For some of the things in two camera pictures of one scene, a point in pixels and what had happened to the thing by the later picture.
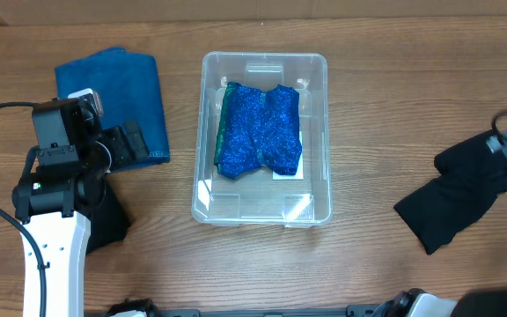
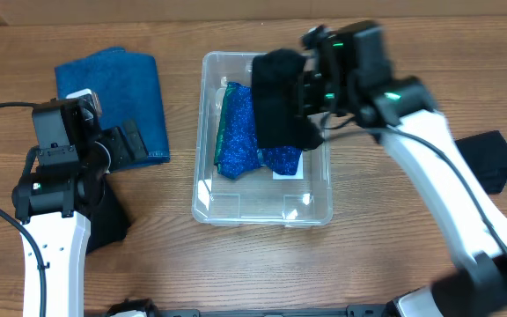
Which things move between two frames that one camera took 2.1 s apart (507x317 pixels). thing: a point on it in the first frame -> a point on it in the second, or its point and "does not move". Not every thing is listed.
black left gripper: [138, 144] does not move
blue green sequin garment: [259, 129] does not move
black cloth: [109, 222] does not move
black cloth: [470, 177] -> [279, 117]
